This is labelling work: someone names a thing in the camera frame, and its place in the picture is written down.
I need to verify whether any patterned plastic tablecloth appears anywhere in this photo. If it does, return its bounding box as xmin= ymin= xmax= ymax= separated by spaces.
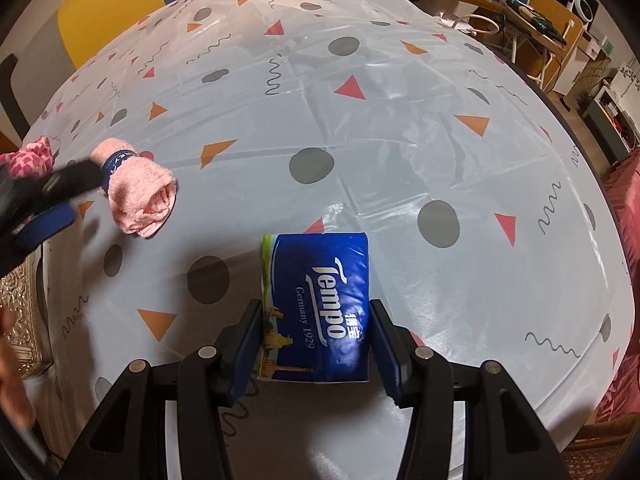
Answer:
xmin=26 ymin=0 xmax=634 ymax=456

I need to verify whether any blue Tempo tissue pack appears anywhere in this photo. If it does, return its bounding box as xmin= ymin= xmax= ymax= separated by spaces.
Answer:
xmin=256 ymin=233 xmax=369 ymax=384

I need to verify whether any wicker rattan chair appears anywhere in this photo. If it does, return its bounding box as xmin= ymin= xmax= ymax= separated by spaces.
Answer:
xmin=562 ymin=414 xmax=639 ymax=479

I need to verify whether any person hand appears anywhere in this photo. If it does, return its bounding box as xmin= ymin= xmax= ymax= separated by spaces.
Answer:
xmin=0 ymin=307 xmax=36 ymax=431

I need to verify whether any ornate silver tissue box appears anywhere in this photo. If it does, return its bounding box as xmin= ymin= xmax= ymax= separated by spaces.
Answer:
xmin=1 ymin=249 xmax=52 ymax=379

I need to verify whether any grey yellow blue chair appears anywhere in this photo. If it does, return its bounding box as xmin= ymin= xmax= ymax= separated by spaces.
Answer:
xmin=1 ymin=0 xmax=175 ymax=124

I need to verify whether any pink spotted plush toy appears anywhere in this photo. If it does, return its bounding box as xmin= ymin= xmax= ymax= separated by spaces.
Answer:
xmin=1 ymin=136 xmax=54 ymax=179

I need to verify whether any pink towel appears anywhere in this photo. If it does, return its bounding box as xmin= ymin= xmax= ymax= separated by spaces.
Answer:
xmin=90 ymin=138 xmax=177 ymax=238

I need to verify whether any white fan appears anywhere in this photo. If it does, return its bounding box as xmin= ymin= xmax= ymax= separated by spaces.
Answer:
xmin=566 ymin=0 xmax=596 ymax=27

